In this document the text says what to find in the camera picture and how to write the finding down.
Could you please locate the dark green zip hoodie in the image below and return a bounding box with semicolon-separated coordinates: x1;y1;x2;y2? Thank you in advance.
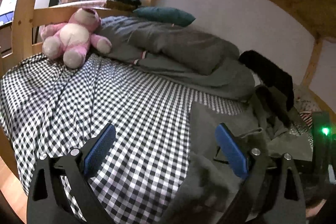
160;87;313;223

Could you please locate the black fuzzy garment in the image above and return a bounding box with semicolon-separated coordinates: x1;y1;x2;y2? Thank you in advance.
239;50;294;111

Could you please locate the red striped pillow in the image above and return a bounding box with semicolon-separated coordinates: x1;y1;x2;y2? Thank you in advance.
299;111;313;128

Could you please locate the grey folded duvet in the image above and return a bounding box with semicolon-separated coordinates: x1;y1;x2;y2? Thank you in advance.
96;16;255;100

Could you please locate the pink plush bear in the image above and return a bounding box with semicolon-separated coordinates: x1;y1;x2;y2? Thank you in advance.
41;8;112;69

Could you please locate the black white checkered bedsheet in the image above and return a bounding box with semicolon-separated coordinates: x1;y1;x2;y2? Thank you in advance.
0;52;263;224

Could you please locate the teal pillow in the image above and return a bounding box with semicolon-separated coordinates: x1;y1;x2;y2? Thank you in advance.
133;7;195;27

